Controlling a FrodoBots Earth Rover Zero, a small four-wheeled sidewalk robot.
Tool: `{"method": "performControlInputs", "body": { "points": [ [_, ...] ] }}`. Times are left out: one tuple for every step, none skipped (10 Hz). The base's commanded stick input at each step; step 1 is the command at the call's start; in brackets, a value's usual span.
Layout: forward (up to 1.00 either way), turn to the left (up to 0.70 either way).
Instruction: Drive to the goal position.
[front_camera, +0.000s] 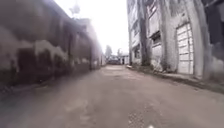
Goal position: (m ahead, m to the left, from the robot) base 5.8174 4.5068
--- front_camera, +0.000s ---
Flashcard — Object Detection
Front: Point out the tree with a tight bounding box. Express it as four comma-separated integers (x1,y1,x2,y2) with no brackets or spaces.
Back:
104,44,114,61

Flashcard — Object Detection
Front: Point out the raised concrete kerb strip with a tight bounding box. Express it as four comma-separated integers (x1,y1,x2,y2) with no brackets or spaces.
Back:
125,64,224,95

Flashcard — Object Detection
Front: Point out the grey-brown worn road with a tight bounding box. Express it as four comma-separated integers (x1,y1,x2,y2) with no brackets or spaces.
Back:
0,64,224,128

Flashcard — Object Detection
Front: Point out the tall grey concrete building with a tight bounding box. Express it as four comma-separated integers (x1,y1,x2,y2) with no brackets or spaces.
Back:
126,0,224,83

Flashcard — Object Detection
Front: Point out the small white building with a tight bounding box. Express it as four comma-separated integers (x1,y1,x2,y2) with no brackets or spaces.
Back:
119,54,131,66

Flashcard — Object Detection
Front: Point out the long stained grey wall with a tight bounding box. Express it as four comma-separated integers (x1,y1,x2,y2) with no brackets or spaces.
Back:
0,0,107,92

